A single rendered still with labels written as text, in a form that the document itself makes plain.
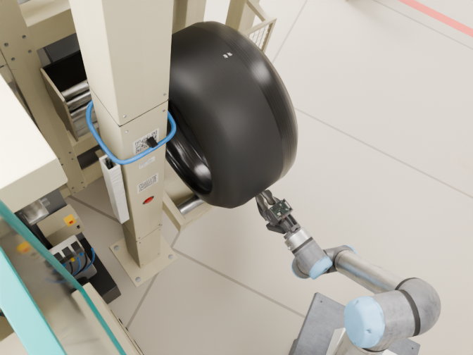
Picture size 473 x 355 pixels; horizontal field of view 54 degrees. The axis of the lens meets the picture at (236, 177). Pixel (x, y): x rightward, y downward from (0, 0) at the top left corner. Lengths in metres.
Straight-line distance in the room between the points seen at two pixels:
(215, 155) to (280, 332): 1.53
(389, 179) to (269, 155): 1.83
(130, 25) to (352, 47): 2.87
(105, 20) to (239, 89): 0.63
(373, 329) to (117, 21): 0.87
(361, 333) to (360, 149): 2.06
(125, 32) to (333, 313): 1.60
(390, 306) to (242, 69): 0.73
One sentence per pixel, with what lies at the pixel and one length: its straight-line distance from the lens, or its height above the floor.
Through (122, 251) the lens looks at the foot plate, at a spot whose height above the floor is 0.01.
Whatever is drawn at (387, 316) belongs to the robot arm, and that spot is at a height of 1.50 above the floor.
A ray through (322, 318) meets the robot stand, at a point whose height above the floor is 0.60.
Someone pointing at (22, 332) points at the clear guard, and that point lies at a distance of 0.36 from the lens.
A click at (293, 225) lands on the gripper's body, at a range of 1.60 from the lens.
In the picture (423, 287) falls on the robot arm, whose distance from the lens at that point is 1.29.
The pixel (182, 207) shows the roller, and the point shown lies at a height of 0.92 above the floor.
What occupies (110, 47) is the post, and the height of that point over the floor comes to 1.92.
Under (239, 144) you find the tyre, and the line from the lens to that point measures 1.30.
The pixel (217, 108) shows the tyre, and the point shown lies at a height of 1.47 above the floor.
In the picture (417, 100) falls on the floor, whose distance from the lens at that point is 3.53.
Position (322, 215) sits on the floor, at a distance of 2.86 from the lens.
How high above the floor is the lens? 2.57
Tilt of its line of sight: 66 degrees down
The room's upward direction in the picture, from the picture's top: 24 degrees clockwise
